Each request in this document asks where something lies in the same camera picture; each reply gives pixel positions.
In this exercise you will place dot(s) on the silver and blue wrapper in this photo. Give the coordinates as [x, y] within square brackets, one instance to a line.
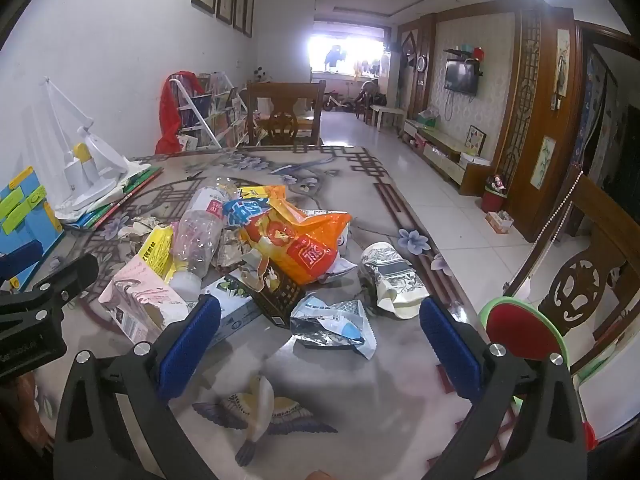
[330, 325]

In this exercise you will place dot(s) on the wall television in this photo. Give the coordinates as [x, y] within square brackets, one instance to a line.
[461, 77]

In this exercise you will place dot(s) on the small red floor bin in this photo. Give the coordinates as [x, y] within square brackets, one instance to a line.
[494, 197]

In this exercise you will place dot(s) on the wall scroll painting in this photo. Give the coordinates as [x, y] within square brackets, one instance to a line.
[562, 62]
[543, 162]

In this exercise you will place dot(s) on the white desk lamp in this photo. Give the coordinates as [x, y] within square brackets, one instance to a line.
[107, 165]

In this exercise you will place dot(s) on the tissue box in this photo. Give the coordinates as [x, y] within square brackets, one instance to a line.
[500, 222]

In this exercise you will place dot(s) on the green tissue pack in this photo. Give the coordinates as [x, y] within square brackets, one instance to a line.
[429, 119]

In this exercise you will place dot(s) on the white balance bike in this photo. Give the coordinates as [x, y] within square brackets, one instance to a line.
[335, 102]

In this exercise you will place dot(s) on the wall shelf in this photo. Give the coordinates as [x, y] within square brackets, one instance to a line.
[465, 53]

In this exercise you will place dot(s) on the white side table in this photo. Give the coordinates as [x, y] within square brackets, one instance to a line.
[387, 116]

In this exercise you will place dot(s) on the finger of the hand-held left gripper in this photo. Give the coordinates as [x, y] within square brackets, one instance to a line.
[65, 277]
[20, 257]

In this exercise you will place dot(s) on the stack of colourful books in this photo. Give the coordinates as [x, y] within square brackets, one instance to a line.
[132, 192]

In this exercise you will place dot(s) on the white book rack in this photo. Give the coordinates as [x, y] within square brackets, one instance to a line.
[215, 115]

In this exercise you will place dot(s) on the orange snack bag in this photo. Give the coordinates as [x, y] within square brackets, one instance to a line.
[295, 245]

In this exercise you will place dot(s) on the blue snack packet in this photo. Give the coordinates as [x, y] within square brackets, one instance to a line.
[245, 212]

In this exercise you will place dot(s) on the white box with green picture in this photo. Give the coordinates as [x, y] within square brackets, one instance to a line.
[232, 305]

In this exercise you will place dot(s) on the blue book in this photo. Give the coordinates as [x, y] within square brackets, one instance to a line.
[87, 220]

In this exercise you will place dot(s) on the green book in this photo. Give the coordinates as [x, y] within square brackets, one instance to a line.
[142, 175]

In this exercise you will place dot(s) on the white wrapper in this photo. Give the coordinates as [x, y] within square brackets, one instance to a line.
[340, 267]

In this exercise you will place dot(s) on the beige paper bag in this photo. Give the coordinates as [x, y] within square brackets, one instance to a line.
[137, 227]

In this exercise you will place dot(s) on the black patterned box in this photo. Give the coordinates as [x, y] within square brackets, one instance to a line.
[277, 295]

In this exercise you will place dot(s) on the round wall clock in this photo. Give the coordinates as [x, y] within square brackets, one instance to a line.
[421, 63]

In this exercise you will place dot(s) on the colourful framed picture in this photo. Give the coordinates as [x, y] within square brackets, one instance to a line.
[476, 141]

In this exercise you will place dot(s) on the red bin with green rim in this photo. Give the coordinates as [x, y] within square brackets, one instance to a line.
[520, 330]

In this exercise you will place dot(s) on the person's right hand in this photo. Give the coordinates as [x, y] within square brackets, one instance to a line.
[318, 476]

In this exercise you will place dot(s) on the carved wooden chair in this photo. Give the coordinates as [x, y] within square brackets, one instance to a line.
[285, 115]
[580, 280]

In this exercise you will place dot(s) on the blue folder yellow trim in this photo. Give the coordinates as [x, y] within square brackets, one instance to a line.
[27, 220]

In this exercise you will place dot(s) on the blue patterned hanging cloth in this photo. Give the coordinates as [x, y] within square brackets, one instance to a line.
[597, 110]

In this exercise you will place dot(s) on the person's left forearm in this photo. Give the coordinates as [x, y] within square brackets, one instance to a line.
[27, 410]

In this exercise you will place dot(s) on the yellow and orange box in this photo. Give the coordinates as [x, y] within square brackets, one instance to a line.
[262, 192]

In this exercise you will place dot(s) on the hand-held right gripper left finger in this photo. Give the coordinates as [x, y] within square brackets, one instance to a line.
[187, 350]

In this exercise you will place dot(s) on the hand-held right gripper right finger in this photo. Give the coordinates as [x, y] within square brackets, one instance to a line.
[450, 350]

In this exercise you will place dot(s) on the red cloth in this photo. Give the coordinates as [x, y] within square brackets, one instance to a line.
[172, 115]

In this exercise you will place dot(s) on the crumpled brown paper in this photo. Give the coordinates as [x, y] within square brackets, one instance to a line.
[232, 247]

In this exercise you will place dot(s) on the yellow packet with black print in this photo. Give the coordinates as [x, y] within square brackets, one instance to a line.
[156, 250]

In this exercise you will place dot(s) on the low television cabinet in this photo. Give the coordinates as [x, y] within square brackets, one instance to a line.
[445, 155]

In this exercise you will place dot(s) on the pink plastic bottle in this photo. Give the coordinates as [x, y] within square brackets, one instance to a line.
[140, 295]

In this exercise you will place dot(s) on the crushed patterned paper cup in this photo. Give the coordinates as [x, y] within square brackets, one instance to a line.
[392, 280]

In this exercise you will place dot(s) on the white bottle with yellow cap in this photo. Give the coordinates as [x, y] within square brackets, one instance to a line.
[82, 170]

